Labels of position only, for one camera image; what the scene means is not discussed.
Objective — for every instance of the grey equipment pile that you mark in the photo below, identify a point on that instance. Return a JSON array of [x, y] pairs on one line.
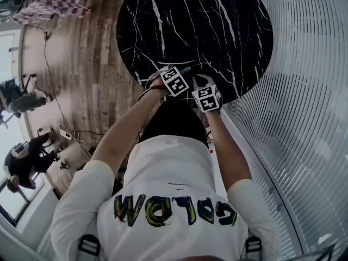
[[12, 1]]

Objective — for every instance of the white power strip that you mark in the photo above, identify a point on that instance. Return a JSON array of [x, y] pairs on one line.
[[65, 135]]

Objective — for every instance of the black trousers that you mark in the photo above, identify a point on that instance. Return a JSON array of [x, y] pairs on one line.
[[174, 121]]

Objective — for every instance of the round black marble table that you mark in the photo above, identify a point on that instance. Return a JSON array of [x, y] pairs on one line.
[[206, 23]]

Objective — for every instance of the person's right forearm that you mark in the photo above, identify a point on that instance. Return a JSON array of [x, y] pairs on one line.
[[228, 148]]

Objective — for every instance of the white printed t-shirt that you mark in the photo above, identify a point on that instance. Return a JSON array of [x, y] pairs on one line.
[[168, 173]]

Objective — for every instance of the person's left forearm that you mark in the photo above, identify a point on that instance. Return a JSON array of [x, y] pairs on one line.
[[125, 129]]

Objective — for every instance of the round metal glass fitting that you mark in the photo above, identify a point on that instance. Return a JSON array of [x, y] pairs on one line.
[[272, 191], [279, 207]]

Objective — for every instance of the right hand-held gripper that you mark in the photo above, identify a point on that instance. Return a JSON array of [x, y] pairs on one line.
[[208, 99]]

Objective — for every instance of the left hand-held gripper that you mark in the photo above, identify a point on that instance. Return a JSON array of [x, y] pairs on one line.
[[174, 81]]

